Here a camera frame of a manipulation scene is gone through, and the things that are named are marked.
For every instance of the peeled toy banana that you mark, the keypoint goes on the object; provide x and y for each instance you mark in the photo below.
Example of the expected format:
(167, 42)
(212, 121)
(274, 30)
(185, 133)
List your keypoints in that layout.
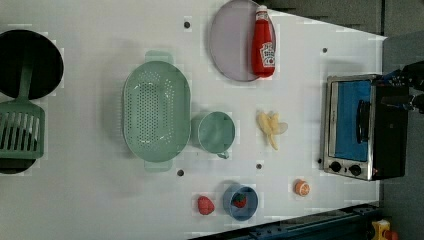
(271, 126)

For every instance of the red toy strawberry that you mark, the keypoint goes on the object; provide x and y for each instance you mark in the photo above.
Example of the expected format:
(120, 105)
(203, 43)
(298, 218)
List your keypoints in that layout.
(205, 205)

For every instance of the black round object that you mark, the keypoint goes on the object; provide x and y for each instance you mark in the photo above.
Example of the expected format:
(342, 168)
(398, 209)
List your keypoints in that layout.
(14, 166)

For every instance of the black round pan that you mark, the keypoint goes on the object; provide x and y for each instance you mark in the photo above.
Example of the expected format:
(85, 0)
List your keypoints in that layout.
(48, 63)

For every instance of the blue small cup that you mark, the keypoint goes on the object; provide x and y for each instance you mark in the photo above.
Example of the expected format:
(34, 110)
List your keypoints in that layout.
(240, 214)

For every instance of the toy strawberry in cup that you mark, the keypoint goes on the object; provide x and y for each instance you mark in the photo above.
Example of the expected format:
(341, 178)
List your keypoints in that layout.
(239, 200)

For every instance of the black toaster oven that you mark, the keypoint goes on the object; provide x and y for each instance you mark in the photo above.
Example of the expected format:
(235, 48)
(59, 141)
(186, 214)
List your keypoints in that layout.
(363, 137)

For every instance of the green perforated colander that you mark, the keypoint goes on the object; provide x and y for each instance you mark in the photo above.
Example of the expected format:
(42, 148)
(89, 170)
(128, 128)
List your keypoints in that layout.
(157, 111)

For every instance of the grey round plate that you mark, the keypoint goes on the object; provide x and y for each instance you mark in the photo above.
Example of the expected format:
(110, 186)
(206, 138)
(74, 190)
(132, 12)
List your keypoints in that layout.
(230, 39)

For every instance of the green mug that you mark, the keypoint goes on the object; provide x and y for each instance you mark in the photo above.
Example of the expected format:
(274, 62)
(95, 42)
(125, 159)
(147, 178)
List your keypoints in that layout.
(213, 132)

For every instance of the red ketchup bottle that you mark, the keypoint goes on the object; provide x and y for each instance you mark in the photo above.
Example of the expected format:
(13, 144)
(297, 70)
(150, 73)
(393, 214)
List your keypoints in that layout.
(262, 52)

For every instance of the toy orange half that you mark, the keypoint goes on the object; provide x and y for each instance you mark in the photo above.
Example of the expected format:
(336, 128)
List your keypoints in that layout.
(302, 188)

